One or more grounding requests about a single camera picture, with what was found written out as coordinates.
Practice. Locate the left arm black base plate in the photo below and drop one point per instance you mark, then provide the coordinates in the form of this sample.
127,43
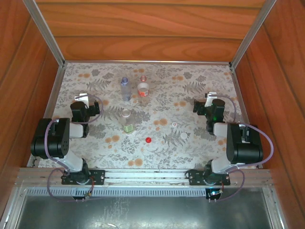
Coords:
97,177

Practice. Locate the aluminium side rail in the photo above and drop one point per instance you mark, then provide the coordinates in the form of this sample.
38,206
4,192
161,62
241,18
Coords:
51,105
240,100

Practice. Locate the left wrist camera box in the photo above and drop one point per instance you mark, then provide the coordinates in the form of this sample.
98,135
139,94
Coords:
82,98

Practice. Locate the circuit board with light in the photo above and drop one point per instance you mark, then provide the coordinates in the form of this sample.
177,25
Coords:
214,192

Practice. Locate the clear bottle purple neck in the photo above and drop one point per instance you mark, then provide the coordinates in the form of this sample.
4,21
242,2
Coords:
125,89

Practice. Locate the aluminium frame post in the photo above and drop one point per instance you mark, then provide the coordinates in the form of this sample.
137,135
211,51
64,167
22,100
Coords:
252,33
45,33

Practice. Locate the white cap red print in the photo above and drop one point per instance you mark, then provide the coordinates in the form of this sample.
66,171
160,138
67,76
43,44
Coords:
175,124

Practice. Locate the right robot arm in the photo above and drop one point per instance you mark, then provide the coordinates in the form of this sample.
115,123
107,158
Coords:
245,148

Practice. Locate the clear bottle red label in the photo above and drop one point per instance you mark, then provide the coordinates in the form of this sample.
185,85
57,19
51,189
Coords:
143,91

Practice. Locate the steel sheet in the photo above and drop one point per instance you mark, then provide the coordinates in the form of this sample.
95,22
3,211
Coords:
143,214

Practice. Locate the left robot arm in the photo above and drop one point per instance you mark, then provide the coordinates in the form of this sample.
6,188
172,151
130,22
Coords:
52,143

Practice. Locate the plain white bottle cap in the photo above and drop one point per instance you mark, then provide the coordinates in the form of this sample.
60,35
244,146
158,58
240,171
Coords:
183,135

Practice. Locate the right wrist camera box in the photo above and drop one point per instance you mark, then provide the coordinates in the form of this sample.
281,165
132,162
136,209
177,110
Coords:
210,97

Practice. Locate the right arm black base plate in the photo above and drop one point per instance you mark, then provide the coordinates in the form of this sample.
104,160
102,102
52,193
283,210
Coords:
195,177

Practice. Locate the red bottle cap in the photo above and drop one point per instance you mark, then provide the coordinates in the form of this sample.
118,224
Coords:
149,140

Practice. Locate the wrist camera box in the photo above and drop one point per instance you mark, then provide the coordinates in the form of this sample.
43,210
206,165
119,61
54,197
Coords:
82,98
210,97

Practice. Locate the clear bottle green label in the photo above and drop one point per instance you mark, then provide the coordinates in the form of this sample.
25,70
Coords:
127,124

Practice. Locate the aluminium back rail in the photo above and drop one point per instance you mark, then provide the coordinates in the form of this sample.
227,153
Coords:
143,62

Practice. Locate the floral tablecloth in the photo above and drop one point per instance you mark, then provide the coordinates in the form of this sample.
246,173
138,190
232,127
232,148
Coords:
143,155

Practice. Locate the aluminium front rail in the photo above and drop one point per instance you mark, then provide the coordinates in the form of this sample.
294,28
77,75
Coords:
143,176

